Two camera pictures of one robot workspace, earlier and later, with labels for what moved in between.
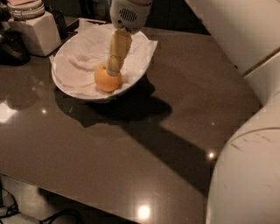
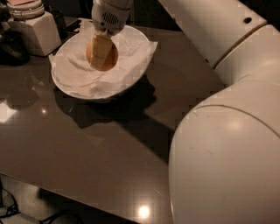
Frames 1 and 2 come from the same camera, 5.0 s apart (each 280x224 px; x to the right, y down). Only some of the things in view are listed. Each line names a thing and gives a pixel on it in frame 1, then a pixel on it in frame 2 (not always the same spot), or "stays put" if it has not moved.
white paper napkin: (77, 58) stays put
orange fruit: (105, 81) -> (111, 59)
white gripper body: (129, 16) -> (108, 19)
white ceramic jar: (38, 28) stays put
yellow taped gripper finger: (121, 41) -> (101, 45)
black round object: (13, 51) stays put
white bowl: (76, 59) stays put
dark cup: (59, 17) stays put
